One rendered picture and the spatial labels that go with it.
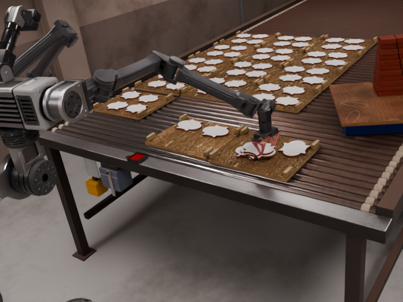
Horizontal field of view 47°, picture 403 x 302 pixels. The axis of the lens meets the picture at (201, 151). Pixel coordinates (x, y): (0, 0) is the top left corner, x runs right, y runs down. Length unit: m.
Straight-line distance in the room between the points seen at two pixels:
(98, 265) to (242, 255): 0.95
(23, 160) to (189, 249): 1.58
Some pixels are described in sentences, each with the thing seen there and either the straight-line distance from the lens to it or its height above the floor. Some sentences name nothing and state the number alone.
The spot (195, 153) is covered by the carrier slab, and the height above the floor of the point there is 0.94.
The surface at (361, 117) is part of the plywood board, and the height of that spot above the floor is 1.04.
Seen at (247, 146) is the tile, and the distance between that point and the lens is 2.15.
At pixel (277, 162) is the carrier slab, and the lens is 2.09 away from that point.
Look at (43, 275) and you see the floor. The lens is 3.28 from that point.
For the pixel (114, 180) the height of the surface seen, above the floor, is 0.78.
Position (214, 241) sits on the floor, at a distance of 3.15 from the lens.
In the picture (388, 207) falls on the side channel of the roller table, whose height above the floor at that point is 0.95.
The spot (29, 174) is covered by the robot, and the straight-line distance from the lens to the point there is 1.85.
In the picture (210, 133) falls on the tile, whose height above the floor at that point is 0.95.
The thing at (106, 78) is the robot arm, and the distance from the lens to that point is 1.74.
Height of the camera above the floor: 1.98
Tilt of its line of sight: 28 degrees down
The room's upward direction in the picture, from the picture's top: 8 degrees counter-clockwise
